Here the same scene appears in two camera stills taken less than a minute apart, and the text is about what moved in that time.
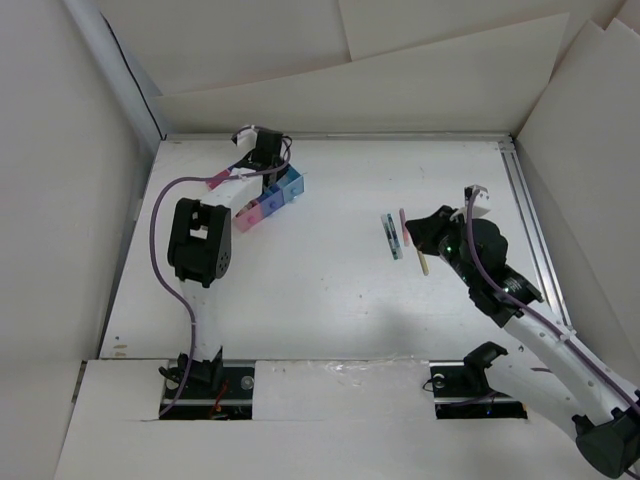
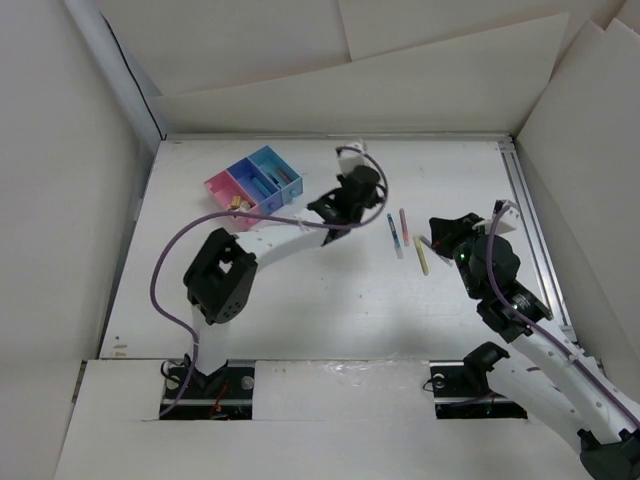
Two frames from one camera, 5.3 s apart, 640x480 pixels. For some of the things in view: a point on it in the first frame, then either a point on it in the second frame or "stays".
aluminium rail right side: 524,199 stays
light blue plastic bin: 291,183 stays
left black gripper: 279,160 → 372,200
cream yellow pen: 423,263 stays
